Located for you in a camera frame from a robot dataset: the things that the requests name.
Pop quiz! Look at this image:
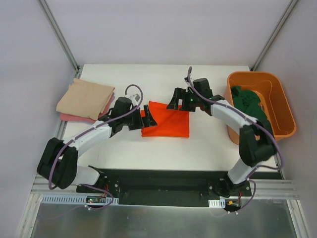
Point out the aluminium front rail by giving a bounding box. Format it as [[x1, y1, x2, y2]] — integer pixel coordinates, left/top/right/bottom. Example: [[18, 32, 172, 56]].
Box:
[[31, 176, 299, 200]]

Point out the white cable duct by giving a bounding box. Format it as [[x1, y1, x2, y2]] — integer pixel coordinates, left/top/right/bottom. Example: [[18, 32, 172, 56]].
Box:
[[42, 195, 119, 206], [208, 198, 226, 209]]

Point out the pink folded t-shirt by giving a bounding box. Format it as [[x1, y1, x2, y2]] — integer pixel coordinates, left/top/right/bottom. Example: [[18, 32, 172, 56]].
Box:
[[59, 93, 115, 123]]

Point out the green t-shirt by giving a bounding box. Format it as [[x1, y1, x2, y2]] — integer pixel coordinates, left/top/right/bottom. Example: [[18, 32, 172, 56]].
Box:
[[231, 86, 270, 122]]

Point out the left aluminium frame post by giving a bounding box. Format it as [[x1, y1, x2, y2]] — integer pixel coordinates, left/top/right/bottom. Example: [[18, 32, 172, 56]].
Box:
[[37, 0, 81, 72]]

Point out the orange t-shirt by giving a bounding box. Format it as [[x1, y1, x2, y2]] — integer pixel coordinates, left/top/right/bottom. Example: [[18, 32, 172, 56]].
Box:
[[141, 101, 190, 138]]

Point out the right white cable duct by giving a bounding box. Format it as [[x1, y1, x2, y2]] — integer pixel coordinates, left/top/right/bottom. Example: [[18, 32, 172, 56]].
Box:
[[208, 198, 226, 209]]

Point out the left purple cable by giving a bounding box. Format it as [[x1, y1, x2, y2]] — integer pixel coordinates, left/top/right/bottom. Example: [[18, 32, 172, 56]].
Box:
[[42, 84, 144, 219]]

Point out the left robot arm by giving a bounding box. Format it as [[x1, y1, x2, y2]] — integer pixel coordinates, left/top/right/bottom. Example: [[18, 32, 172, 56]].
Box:
[[37, 97, 157, 193]]

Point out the left white cable duct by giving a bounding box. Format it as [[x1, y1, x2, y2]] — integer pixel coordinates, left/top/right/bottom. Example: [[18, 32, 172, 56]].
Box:
[[42, 195, 119, 206]]

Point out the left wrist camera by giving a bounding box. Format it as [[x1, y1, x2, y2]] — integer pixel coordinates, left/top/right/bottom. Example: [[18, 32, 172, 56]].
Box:
[[125, 94, 141, 104]]

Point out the right aluminium frame post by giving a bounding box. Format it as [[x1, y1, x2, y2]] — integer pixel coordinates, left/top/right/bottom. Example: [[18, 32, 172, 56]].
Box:
[[249, 0, 300, 72]]

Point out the beige folded t-shirt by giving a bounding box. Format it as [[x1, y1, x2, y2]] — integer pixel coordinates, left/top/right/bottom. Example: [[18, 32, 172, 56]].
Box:
[[56, 78, 115, 120]]

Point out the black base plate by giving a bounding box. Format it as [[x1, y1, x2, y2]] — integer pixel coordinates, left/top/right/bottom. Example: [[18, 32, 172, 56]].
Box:
[[47, 166, 253, 208]]

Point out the aluminium frame post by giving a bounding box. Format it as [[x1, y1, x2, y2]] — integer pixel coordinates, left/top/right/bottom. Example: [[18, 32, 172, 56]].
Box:
[[249, 0, 300, 72], [37, 0, 81, 72]]

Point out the orange plastic bin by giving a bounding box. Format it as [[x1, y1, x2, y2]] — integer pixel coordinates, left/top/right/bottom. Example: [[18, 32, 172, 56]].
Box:
[[224, 71, 296, 141]]

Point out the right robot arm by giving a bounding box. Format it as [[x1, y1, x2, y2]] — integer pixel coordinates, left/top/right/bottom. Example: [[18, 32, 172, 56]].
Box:
[[167, 77, 281, 196]]

